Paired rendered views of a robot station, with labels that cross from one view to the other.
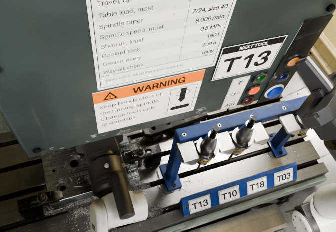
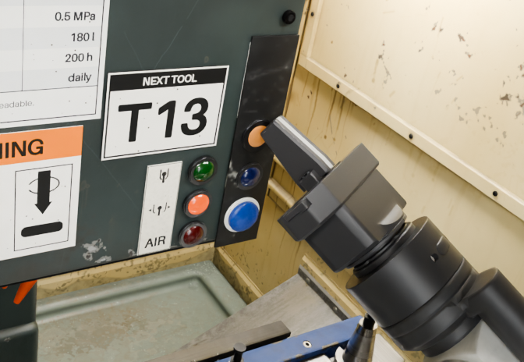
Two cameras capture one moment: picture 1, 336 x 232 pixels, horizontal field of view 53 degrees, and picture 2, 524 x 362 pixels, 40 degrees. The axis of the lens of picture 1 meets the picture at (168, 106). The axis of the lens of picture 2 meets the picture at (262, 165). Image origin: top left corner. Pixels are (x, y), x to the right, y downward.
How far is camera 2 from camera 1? 0.22 m
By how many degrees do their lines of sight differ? 29
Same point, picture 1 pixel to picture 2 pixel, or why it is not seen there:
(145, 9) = not seen: outside the picture
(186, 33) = (27, 21)
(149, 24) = not seen: outside the picture
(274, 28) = (200, 44)
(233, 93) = (156, 207)
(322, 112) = (314, 195)
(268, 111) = (275, 352)
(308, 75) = (285, 149)
